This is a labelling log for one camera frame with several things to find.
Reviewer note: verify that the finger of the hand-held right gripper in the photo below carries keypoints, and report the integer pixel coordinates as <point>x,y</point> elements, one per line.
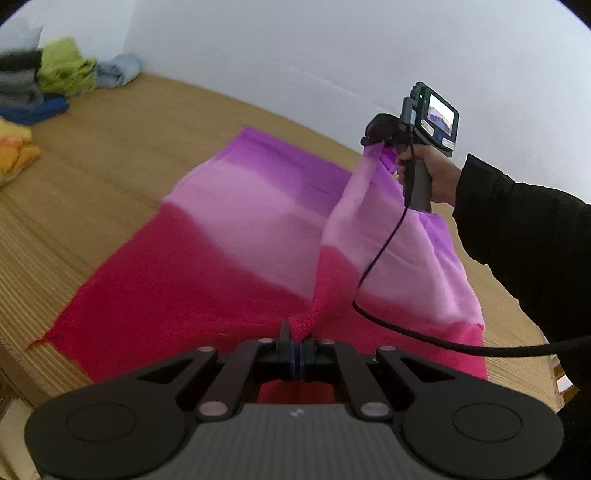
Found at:
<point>383,129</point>

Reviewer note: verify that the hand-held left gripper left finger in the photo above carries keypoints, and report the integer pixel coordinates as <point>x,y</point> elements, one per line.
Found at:
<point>290,357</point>

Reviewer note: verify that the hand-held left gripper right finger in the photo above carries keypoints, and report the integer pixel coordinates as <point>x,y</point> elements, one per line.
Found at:
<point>308,357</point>

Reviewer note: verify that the pink purple gradient fleece cloth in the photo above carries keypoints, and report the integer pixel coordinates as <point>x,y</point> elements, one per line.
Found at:
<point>207,258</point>

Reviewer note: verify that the person's right forearm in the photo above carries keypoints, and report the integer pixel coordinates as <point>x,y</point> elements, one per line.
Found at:
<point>531,240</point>

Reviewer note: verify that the person's right hand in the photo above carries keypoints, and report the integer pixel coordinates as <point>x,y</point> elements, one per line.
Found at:
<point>441,180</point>

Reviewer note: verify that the bamboo mat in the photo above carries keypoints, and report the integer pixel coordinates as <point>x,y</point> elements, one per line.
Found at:
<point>115,152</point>

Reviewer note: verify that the light blue cloth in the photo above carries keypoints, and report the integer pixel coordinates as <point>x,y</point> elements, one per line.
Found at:
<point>117,69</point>

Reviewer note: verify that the green cloth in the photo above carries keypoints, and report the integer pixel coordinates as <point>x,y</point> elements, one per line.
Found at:
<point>64,69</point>

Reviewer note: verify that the orange cloth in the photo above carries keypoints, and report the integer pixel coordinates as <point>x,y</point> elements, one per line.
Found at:
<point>16,159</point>

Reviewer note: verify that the yellow cloth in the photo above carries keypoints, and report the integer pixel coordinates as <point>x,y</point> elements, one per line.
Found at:
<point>14,134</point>

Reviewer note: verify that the grey cloth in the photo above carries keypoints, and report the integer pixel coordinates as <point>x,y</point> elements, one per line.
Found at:
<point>18,87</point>

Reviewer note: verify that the black cloth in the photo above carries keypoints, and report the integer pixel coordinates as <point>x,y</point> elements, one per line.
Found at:
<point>18,61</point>

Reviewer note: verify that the white cloth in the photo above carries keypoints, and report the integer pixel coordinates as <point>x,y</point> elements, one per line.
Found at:
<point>21,39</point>

